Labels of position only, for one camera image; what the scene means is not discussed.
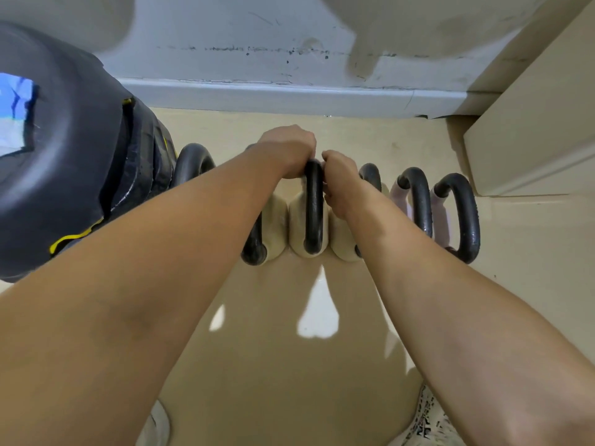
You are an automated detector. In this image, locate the person's left hand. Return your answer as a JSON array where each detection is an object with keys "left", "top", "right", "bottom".
[{"left": 257, "top": 124, "right": 318, "bottom": 180}]

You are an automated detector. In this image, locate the person's right hand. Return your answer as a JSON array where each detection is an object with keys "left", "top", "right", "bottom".
[{"left": 321, "top": 150, "right": 379, "bottom": 220}]

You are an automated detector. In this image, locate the cream kettlebell with black handle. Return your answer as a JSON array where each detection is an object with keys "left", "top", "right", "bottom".
[
  {"left": 328, "top": 163, "right": 383, "bottom": 263},
  {"left": 288, "top": 159, "right": 331, "bottom": 259},
  {"left": 241, "top": 144, "right": 290, "bottom": 267}
]

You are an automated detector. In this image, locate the person's right forearm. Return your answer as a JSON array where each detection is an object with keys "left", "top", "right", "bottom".
[{"left": 346, "top": 190, "right": 595, "bottom": 446}]

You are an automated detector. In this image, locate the person's left forearm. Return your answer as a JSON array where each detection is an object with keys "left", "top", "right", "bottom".
[{"left": 0, "top": 144, "right": 289, "bottom": 446}]

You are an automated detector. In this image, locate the black bag with yellow trim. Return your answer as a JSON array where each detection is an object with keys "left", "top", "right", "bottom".
[{"left": 100, "top": 97, "right": 179, "bottom": 221}]

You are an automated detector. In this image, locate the beige box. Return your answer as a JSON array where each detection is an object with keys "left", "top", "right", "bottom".
[{"left": 462, "top": 0, "right": 595, "bottom": 198}]

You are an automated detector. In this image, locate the large black padded bag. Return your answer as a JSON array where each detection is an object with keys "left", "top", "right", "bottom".
[{"left": 0, "top": 20, "right": 136, "bottom": 283}]

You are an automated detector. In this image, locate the person's white patterned right shoe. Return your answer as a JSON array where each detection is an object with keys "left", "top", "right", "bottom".
[{"left": 401, "top": 384, "right": 465, "bottom": 446}]

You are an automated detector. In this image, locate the person's white left shoe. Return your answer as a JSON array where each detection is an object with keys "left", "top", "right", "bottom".
[{"left": 136, "top": 400, "right": 171, "bottom": 446}]

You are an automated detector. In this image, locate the pink kettlebell with black handle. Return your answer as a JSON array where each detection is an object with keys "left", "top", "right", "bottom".
[
  {"left": 390, "top": 167, "right": 435, "bottom": 239},
  {"left": 430, "top": 173, "right": 481, "bottom": 265}
]

